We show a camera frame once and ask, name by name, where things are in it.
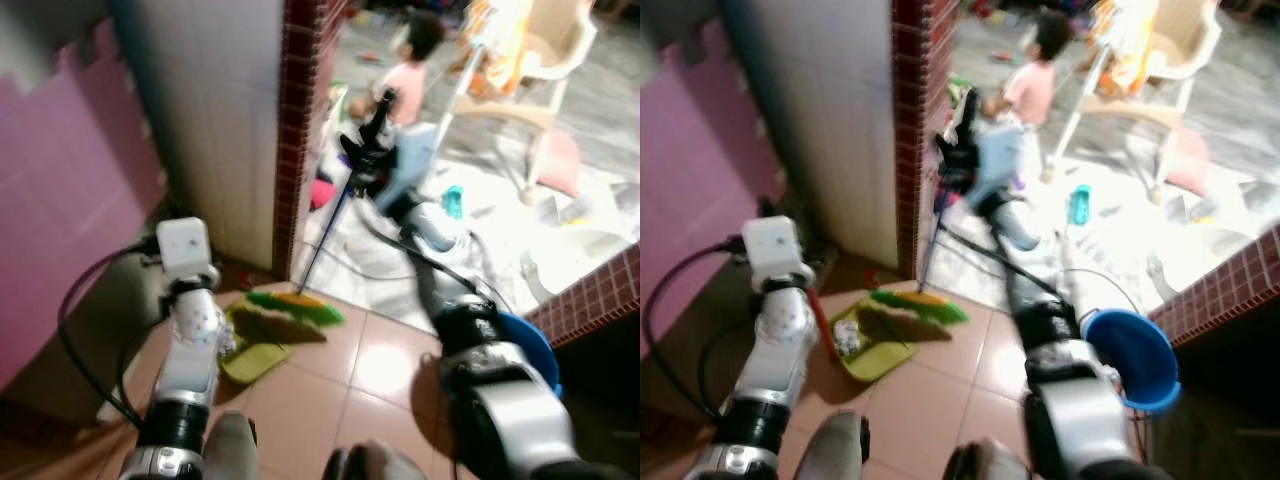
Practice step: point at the pink cushion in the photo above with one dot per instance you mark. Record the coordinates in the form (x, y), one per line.
(1188, 165)
(562, 165)

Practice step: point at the orange patterned cloth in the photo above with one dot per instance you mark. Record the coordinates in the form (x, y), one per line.
(1125, 45)
(500, 45)

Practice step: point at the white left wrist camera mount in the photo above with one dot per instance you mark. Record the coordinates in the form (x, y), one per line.
(184, 246)
(774, 246)

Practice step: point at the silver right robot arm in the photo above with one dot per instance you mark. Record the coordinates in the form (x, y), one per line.
(1075, 410)
(500, 400)

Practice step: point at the cream plastic chair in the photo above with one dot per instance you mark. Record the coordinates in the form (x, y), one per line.
(560, 45)
(1185, 45)

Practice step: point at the teal plastic cup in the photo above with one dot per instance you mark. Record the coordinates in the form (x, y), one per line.
(1080, 205)
(454, 202)

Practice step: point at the pale right wrist camera mount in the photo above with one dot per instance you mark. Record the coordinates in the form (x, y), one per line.
(1002, 160)
(412, 160)

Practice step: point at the child in pink shirt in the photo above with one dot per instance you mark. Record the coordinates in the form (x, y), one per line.
(1032, 85)
(408, 85)

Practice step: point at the grey robot leg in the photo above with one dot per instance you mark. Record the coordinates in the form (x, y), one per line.
(232, 450)
(375, 462)
(835, 450)
(985, 460)

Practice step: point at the blue plastic bucket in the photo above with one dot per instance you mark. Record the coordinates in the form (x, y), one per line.
(535, 350)
(1135, 355)

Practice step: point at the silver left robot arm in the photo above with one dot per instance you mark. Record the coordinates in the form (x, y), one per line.
(778, 350)
(190, 350)

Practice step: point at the grey right robot leg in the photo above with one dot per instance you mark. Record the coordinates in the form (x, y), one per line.
(985, 460)
(375, 462)

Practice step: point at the crumpled white paper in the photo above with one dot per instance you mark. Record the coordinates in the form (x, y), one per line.
(848, 340)

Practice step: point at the grey left robot leg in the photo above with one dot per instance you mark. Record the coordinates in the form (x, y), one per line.
(835, 450)
(232, 450)

